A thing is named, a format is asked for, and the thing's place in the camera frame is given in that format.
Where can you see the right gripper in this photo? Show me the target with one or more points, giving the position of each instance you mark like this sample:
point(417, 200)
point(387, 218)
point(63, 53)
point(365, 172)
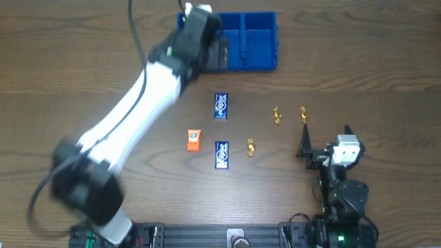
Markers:
point(315, 157)

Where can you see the gold candy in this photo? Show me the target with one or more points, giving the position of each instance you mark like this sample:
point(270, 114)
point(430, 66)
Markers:
point(303, 114)
point(276, 115)
point(250, 147)

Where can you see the blue candy pack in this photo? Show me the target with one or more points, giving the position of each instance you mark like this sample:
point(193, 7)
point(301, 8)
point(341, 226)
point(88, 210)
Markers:
point(220, 106)
point(221, 155)

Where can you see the orange candy box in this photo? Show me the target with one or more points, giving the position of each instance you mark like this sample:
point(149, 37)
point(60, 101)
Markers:
point(194, 141)

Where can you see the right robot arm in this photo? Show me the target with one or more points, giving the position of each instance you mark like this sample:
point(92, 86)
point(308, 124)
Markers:
point(348, 196)

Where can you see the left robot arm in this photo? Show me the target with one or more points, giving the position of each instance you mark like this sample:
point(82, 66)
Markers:
point(138, 110)

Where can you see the blue tray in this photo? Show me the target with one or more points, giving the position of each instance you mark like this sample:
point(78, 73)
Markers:
point(258, 44)

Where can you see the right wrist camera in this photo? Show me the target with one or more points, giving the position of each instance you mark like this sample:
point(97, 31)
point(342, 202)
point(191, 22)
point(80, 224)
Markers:
point(348, 149)

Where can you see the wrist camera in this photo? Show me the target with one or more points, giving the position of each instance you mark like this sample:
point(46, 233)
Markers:
point(348, 149)
point(206, 7)

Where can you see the mounting rail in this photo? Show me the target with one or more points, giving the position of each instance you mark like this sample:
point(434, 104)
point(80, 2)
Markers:
point(200, 236)

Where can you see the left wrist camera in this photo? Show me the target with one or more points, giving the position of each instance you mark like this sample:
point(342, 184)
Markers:
point(206, 7)

